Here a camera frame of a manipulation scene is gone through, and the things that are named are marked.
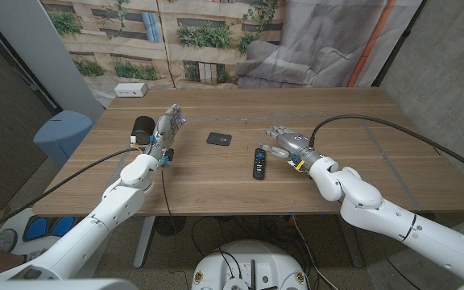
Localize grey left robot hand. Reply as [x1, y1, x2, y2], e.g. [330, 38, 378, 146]
[143, 103, 187, 167]

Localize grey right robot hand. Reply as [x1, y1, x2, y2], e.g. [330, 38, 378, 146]
[255, 125, 324, 174]

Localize black TV remote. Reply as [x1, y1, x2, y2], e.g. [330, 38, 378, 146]
[252, 147, 267, 181]

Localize black card holder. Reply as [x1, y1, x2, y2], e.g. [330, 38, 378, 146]
[205, 131, 233, 147]

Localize white power strip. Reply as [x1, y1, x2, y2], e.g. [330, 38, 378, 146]
[114, 82, 148, 98]

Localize black round floor fan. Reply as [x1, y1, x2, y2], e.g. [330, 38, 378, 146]
[154, 216, 188, 237]

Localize printed fabric backdrop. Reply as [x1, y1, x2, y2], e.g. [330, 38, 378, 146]
[40, 0, 425, 109]

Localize blue round stool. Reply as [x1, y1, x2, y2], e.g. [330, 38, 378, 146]
[32, 110, 95, 168]

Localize grey metal table leg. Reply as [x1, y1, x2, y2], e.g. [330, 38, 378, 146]
[336, 214, 364, 269]
[133, 216, 156, 270]

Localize white robot torso base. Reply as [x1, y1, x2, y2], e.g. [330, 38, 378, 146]
[191, 239, 309, 290]

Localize light grey partition panel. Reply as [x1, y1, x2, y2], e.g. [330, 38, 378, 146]
[0, 0, 106, 122]

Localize white and blue floor machine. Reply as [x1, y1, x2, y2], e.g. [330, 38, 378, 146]
[0, 207, 86, 259]

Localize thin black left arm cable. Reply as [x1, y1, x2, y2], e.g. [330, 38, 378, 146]
[159, 167, 176, 233]

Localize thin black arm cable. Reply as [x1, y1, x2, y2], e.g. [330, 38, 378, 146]
[383, 254, 423, 290]
[159, 167, 176, 233]

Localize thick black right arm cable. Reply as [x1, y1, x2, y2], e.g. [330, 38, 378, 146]
[308, 114, 464, 179]

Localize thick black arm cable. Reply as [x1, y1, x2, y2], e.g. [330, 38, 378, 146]
[308, 114, 464, 179]
[0, 147, 139, 239]

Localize grey floor cable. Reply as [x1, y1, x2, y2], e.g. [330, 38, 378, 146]
[291, 216, 329, 290]

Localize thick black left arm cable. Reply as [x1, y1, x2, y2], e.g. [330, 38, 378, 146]
[0, 147, 139, 239]

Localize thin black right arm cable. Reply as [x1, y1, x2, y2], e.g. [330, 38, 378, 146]
[383, 254, 423, 290]

